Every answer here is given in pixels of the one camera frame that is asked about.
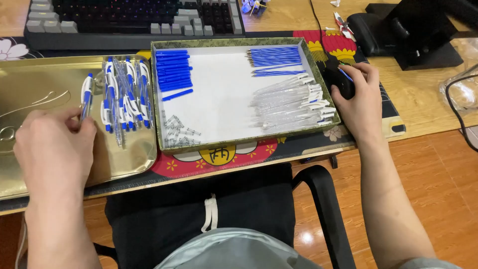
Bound person's right hand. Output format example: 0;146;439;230
330;63;382;145

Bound person's left hand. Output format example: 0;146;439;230
13;108;98;203

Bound black computer mouse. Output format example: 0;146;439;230
322;62;356;101

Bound blue white ballpoint pen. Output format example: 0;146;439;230
80;73;94;122

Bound single blue pen refill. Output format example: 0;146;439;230
338;66;354;83

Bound pile of clear pen barrels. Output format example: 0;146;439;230
249;73;337;132

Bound gold metal tray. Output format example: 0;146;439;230
0;55;158;201

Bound black monitor stand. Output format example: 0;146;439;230
347;0;478;71

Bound pile of assembled blue pens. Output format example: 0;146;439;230
99;56;154;148

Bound bundle of blue pen refills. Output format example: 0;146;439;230
246;46;307;77

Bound clear plastic bag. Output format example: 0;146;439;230
439;63;478;113

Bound black chair armrest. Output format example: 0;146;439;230
291;165;356;269

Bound black shorts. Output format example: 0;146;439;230
93;164;296;269

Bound pile of small metal springs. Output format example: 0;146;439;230
162;111;202;147

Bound green patterned cardboard box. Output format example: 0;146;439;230
150;37;341;155

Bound blue white toy figure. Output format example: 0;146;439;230
241;0;270;16

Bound black patterned desk mat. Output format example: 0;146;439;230
0;30;407;213

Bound row of blue pen grips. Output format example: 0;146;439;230
155;49;194;102

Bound black grey mechanical keyboard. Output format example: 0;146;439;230
23;0;246;51

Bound grey shirt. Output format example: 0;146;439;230
154;227;462;269

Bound black mouse cable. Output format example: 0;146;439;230
309;0;331;58

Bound white drawstring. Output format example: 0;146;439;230
201;194;219;233

